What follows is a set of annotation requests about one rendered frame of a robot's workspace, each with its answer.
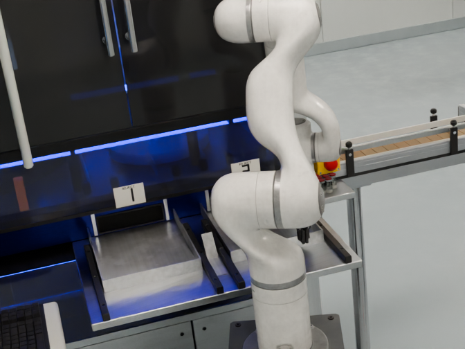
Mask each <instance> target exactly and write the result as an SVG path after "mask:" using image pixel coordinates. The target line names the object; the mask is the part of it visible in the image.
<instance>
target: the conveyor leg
mask: <svg viewBox="0 0 465 349"><path fill-rule="evenodd" d="M370 185H372V184H367V185H363V186H370ZM363 186H357V187H354V188H351V189H352V190H353V191H354V192H355V196H356V197H355V198H351V199H346V202H347V222H348V233H349V247H350V248H351V249H352V250H353V251H354V252H355V253H356V255H357V256H358V257H359V258H360V259H361V260H362V263H363V266H362V267H359V268H355V269H351V275H352V295H353V306H354V326H355V337H356V349H371V348H370V325H369V313H368V301H367V278H366V266H365V243H364V230H363V207H362V195H361V187H363Z"/></svg>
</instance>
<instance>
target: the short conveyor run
mask: <svg viewBox="0 0 465 349"><path fill-rule="evenodd" d="M430 113H431V114H432V116H430V122H429V123H423V124H419V125H413V126H409V127H403V128H399V129H393V130H390V131H386V132H379V133H375V134H370V135H366V136H359V137H356V138H350V139H346V140H342V141H341V147H342V148H341V150H342V152H341V155H340V171H337V172H333V173H336V180H340V179H342V180H343V181H344V182H345V183H346V184H347V185H348V186H349V187H350V188H354V187H357V186H363V185H367V184H372V183H376V182H380V181H385V180H389V179H395V178H399V177H404V176H408V175H413V174H417V173H420V172H426V171H430V170H436V169H440V168H445V167H448V166H452V165H458V164H462V163H465V122H464V123H459V122H462V121H465V115H463V116H456V117H452V118H447V119H443V120H437V115H435V114H436V113H437V109H435V108H432V109H431V110H430ZM449 124H450V125H449ZM443 125H448V126H444V127H439V126H443ZM423 129H428V130H424V131H420V132H415V131H419V130H423ZM410 132H415V133H411V134H406V133H410ZM400 134H404V135H401V136H396V135H400ZM390 136H395V137H391V138H386V137H390ZM380 138H385V139H381V140H377V141H373V140H376V139H380ZM366 141H372V142H368V143H363V142H366ZM357 143H361V144H358V145H353V144H357ZM343 146H345V147H343Z"/></svg>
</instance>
